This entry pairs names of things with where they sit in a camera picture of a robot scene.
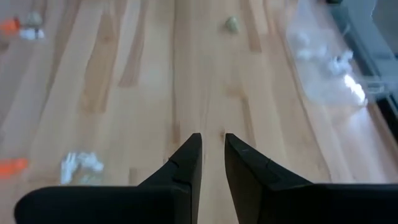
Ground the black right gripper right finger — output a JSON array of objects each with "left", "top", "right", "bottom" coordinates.
[{"left": 225, "top": 133, "right": 312, "bottom": 224}]

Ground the small beige plastic skull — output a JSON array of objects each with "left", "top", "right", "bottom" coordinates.
[
  {"left": 225, "top": 16, "right": 240, "bottom": 34},
  {"left": 26, "top": 11, "right": 44, "bottom": 27}
]

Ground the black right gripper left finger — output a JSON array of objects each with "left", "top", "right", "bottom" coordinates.
[{"left": 138, "top": 133, "right": 203, "bottom": 224}]

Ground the small white skeleton piece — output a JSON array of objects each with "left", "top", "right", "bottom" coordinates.
[
  {"left": 60, "top": 151, "right": 105, "bottom": 185},
  {"left": 19, "top": 27, "right": 45, "bottom": 40},
  {"left": 328, "top": 49, "right": 355, "bottom": 77}
]

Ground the clear plastic bin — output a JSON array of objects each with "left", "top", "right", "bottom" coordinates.
[{"left": 284, "top": 6, "right": 386, "bottom": 108}]

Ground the small orange skeleton piece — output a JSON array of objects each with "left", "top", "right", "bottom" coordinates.
[
  {"left": 0, "top": 157, "right": 29, "bottom": 179},
  {"left": 0, "top": 17, "right": 21, "bottom": 34}
]

